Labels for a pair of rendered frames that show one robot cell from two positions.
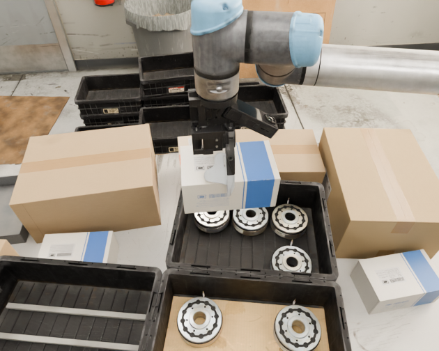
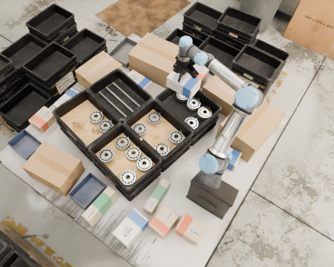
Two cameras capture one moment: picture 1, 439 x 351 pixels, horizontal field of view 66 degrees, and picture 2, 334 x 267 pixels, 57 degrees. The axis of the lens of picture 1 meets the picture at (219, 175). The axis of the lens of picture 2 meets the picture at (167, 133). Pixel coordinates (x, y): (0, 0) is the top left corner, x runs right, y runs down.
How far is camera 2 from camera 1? 1.44 m
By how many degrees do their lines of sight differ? 25
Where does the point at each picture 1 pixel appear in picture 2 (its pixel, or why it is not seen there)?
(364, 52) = (223, 70)
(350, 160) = not seen: hidden behind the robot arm
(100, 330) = (130, 104)
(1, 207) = (126, 51)
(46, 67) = not seen: outside the picture
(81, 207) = (147, 68)
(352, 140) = not seen: hidden behind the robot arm
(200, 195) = (170, 82)
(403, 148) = (271, 118)
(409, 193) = (250, 131)
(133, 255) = (154, 94)
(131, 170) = (168, 64)
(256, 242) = (189, 112)
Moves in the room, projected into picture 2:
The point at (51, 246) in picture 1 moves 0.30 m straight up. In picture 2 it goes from (132, 74) to (130, 46)
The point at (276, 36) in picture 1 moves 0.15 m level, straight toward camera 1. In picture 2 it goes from (192, 55) to (172, 67)
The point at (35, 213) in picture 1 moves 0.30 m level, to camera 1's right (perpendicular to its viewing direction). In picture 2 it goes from (133, 61) to (161, 80)
